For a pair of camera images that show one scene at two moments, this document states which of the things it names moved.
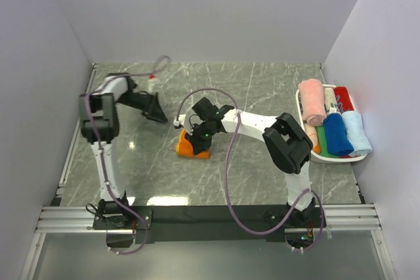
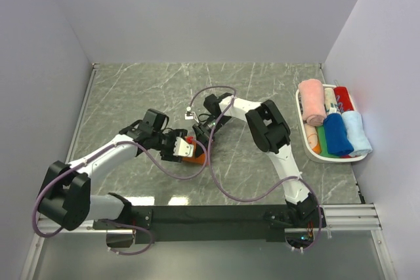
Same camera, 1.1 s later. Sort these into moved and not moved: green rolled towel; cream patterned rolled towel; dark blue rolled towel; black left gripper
Moved: black left gripper
Not moved: green rolled towel; cream patterned rolled towel; dark blue rolled towel
